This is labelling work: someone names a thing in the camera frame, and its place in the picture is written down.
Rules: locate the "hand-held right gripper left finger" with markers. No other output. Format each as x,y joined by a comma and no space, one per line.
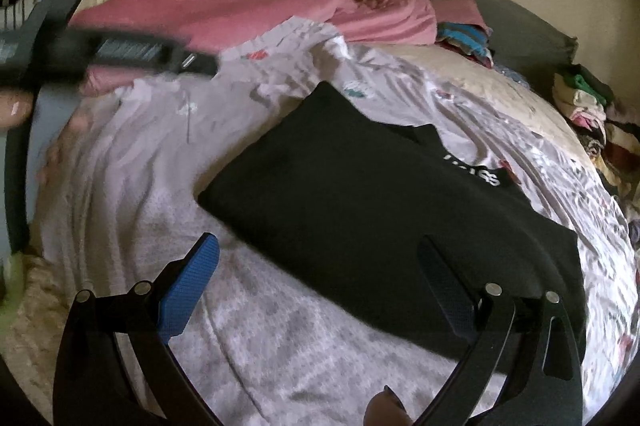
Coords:
190,281

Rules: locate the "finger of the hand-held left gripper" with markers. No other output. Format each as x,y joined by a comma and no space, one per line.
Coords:
150,50

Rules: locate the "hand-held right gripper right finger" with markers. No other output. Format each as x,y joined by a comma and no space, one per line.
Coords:
450,286

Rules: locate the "black sweatshirt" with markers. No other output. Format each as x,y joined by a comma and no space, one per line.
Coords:
375,216

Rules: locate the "pile of folded clothes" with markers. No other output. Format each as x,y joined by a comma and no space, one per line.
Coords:
595,115

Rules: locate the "person's right hand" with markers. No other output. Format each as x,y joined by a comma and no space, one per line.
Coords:
385,408

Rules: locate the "person's left hand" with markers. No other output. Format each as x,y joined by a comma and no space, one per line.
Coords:
15,108

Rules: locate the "white printed blanket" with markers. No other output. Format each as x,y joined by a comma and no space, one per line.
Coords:
150,186

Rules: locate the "pink blanket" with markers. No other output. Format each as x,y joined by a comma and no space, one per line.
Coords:
250,13

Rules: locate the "light green cloth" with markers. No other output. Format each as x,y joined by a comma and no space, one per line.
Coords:
11,286

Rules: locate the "beige bed sheet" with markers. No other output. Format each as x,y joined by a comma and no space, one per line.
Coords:
500,100

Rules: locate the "blue patterned cloth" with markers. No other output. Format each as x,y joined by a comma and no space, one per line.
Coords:
512,78

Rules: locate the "striped knit cloth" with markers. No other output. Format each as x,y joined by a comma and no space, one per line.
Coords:
465,43

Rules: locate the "pink pillow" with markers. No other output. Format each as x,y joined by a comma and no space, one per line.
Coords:
460,10

